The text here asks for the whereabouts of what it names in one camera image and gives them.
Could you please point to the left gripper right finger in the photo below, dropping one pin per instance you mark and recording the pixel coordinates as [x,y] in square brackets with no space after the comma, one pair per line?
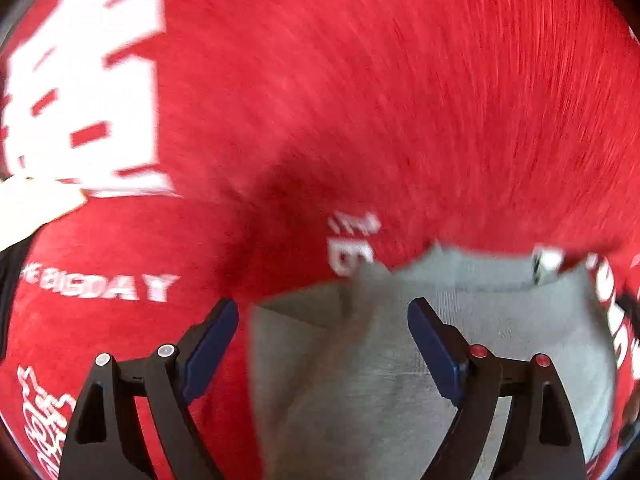
[541,439]

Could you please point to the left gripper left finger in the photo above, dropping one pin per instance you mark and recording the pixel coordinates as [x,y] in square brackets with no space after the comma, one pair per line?
[105,438]

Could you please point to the red quilt with white print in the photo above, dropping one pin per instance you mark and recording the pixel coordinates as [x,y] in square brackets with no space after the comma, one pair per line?
[322,379]

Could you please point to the black cloth item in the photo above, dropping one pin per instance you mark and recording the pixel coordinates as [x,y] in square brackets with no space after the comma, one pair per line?
[12,260]

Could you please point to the white cloth item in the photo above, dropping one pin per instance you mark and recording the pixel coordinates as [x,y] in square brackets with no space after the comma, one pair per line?
[28,203]

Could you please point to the red pillow with white characters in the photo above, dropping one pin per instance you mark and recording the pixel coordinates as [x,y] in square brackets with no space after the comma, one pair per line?
[498,125]

